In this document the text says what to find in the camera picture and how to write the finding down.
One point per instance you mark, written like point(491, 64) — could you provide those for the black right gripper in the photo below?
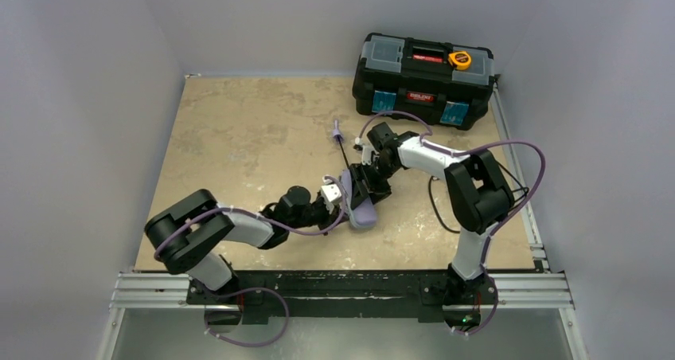
point(372, 179)

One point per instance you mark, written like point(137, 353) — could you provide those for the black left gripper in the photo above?
point(348, 197)

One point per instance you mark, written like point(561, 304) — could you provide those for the lavender umbrella case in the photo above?
point(362, 216)

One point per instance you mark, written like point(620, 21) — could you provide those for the lavender folding umbrella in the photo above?
point(338, 138)

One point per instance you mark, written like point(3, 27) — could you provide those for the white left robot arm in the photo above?
point(185, 235)

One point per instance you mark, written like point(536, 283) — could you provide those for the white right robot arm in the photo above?
point(479, 194)

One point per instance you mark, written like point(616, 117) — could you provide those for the black plastic toolbox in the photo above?
point(404, 75)

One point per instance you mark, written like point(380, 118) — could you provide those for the yellow tape measure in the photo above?
point(460, 60)

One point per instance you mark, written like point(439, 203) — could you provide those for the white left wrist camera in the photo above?
point(331, 194)

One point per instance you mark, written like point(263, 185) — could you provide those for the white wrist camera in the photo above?
point(367, 151)
point(331, 194)

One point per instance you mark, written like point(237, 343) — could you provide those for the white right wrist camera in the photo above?
point(367, 151)

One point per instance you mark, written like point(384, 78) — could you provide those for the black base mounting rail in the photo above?
point(429, 296)

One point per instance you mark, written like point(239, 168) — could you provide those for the aluminium frame rail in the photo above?
point(538, 290)

